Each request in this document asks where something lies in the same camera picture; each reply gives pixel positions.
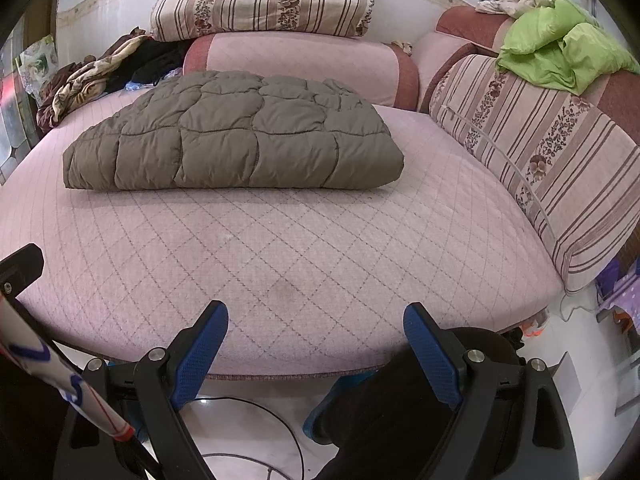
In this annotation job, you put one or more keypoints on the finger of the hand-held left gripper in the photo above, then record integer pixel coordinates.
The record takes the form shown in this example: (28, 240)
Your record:
(20, 270)

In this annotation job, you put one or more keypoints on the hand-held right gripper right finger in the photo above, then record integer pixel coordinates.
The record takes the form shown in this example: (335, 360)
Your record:
(432, 360)

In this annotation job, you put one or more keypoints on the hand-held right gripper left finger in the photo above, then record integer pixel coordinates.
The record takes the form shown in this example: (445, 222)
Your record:
(197, 360)

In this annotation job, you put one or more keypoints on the olive quilted hooded jacket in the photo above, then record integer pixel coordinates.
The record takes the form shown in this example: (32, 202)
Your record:
(225, 140)

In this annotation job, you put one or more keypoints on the person's dark trouser leg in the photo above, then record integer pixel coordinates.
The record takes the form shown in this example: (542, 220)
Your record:
(380, 420)

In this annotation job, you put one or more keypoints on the blue slipper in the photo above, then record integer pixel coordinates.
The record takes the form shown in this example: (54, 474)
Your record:
(320, 410)

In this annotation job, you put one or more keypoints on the stained glass door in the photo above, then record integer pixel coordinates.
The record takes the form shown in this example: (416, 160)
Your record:
(15, 130)

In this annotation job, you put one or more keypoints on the brown floral blanket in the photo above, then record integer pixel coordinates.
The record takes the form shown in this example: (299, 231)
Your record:
(80, 85)

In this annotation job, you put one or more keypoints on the purple patterned cloth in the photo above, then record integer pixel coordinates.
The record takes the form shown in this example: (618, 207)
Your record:
(625, 290)

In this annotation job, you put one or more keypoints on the floral picture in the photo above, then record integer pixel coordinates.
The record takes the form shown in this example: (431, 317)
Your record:
(37, 62)

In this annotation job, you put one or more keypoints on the clear plastic bag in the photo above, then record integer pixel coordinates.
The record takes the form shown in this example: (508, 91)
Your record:
(132, 86)

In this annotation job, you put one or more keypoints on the long striped floral cushion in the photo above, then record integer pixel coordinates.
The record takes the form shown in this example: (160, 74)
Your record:
(540, 150)

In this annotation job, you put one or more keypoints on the black clothing pile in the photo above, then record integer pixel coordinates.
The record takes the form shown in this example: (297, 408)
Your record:
(155, 62)

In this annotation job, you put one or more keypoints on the pink bolster cushion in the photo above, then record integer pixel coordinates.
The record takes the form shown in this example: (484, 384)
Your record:
(310, 57)

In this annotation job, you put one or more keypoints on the green quilt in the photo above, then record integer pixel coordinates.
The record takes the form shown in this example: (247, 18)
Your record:
(540, 40)

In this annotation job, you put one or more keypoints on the pink red sofa backrest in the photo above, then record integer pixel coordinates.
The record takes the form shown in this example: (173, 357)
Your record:
(460, 22)

